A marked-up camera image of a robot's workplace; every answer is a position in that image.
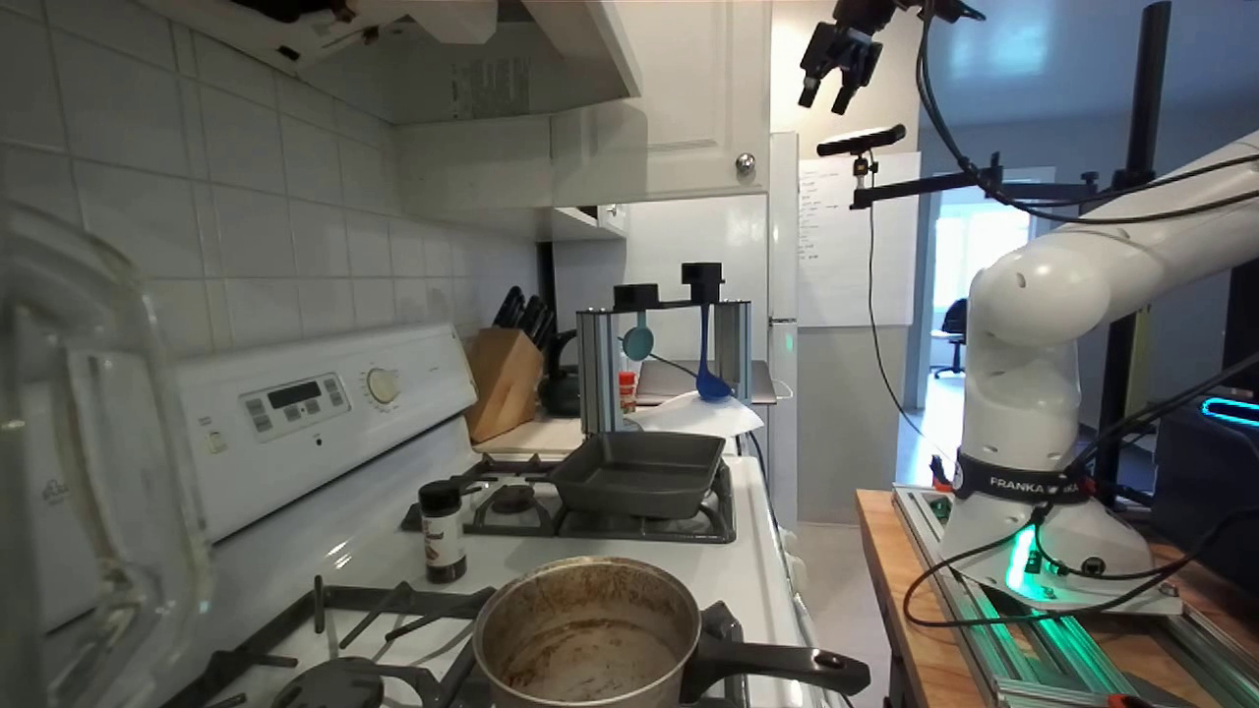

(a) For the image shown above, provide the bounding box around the black box with cyan light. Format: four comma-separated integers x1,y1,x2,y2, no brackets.
1148,389,1259,600

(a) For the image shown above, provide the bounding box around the round white stove dial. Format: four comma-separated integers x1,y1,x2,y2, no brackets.
361,366,403,410

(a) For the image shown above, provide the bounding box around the black capped spice bottle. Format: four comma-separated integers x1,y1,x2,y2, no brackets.
418,477,473,585

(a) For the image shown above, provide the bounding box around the black stereo camera bar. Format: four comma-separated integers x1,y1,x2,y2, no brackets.
815,123,912,162

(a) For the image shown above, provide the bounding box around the white paper sheet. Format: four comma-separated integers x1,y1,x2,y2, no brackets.
625,389,765,444

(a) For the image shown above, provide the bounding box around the white cabinet door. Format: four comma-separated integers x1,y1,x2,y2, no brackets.
608,0,778,205

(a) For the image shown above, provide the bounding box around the black vertical pole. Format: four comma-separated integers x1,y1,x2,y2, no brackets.
1098,0,1176,509

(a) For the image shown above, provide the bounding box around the black looping power cable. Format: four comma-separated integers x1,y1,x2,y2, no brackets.
900,378,1259,635

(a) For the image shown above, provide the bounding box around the wooden work table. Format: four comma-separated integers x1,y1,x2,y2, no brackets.
851,483,1259,708

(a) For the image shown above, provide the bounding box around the metal saucepan with black handle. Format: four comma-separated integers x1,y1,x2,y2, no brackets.
468,554,874,708

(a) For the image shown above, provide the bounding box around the glass jar blender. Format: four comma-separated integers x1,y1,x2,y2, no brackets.
0,195,217,708

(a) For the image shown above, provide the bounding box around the black square baking pan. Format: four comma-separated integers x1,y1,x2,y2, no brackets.
545,428,729,522

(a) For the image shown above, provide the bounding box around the white wall whiteboard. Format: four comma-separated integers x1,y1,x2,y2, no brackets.
795,153,923,332

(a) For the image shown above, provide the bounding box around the white range hood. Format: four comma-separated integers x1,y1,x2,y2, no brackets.
142,0,645,129

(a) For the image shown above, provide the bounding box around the wooden knife block with knives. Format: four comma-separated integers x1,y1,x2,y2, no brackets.
464,285,553,444

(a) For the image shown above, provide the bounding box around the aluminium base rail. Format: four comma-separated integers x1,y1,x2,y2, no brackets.
894,482,1259,708

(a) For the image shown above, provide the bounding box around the white gas stove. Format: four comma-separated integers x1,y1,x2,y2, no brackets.
31,319,823,708

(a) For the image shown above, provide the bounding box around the teal round utensil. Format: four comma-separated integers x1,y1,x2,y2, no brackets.
616,311,658,366

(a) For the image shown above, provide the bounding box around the dark office chair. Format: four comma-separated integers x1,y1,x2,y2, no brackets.
931,296,974,385

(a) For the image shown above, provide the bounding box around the thin black camera cable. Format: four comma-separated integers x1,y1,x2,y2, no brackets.
861,171,929,427

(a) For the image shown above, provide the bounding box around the black cast iron burner grate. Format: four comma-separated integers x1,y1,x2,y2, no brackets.
395,450,739,546
159,575,751,708

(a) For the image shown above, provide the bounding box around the black kettle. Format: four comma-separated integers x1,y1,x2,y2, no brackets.
533,328,590,423

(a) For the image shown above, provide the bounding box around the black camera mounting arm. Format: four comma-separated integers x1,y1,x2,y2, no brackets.
847,153,1134,214

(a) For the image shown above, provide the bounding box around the white refrigerator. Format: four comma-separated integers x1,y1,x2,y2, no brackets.
764,129,806,526

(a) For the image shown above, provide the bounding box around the blue plastic utensil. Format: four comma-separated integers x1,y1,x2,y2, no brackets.
687,302,736,404

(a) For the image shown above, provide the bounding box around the black monitor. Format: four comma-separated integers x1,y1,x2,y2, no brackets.
1219,254,1259,398

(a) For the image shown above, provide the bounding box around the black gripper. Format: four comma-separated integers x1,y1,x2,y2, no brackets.
795,0,907,117

